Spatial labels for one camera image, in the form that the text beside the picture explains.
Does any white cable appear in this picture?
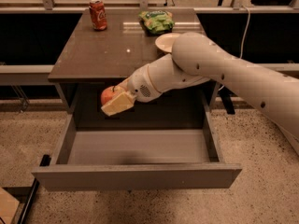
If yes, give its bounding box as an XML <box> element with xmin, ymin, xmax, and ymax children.
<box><xmin>218</xmin><ymin>5</ymin><xmax>251</xmax><ymax>92</ymax></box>

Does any white bowl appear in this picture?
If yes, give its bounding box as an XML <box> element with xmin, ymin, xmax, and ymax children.
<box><xmin>155</xmin><ymin>33</ymin><xmax>179</xmax><ymax>53</ymax></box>

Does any red cola can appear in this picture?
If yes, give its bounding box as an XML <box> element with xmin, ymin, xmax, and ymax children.
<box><xmin>89</xmin><ymin>0</ymin><xmax>107</xmax><ymax>31</ymax></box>

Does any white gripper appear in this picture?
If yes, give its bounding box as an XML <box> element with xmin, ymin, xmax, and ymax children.
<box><xmin>101</xmin><ymin>66</ymin><xmax>162</xmax><ymax>116</ymax></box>

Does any grey cabinet with top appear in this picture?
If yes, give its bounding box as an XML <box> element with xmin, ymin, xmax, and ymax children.
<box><xmin>49</xmin><ymin>9</ymin><xmax>216</xmax><ymax>131</ymax></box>

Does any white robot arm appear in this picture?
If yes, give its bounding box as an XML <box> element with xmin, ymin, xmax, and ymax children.
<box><xmin>101</xmin><ymin>33</ymin><xmax>299</xmax><ymax>152</ymax></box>

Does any black floor rail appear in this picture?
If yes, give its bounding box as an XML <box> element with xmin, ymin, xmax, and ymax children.
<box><xmin>17</xmin><ymin>154</ymin><xmax>51</xmax><ymax>224</ymax></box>

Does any green chip bag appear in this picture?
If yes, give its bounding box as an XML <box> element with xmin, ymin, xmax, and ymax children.
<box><xmin>138</xmin><ymin>10</ymin><xmax>175</xmax><ymax>35</ymax></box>

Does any open grey top drawer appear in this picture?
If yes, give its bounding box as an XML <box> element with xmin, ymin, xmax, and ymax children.
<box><xmin>31</xmin><ymin>87</ymin><xmax>243</xmax><ymax>192</ymax></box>

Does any red apple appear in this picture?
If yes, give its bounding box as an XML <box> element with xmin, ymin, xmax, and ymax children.
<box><xmin>100</xmin><ymin>86</ymin><xmax>124</xmax><ymax>105</ymax></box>

